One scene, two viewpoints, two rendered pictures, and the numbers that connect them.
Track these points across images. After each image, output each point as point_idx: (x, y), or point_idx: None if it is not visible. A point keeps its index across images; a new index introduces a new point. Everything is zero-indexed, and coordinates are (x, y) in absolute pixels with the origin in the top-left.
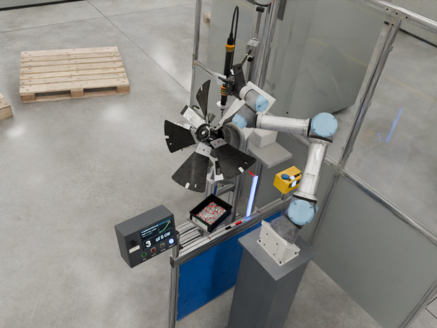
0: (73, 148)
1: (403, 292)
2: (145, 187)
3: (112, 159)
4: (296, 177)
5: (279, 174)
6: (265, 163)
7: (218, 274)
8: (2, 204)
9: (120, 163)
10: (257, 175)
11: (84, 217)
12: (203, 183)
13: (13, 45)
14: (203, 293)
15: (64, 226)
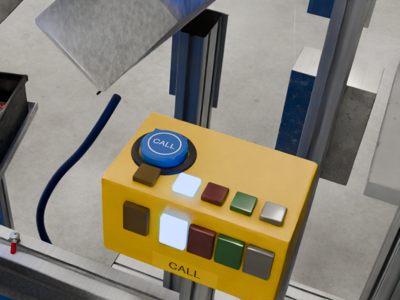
0: (233, 13)
1: None
2: (243, 136)
3: (262, 62)
4: (203, 205)
5: (168, 122)
6: (373, 165)
7: None
8: (43, 9)
9: (264, 77)
10: (399, 246)
11: (87, 97)
12: (6, 6)
13: None
14: None
15: (46, 85)
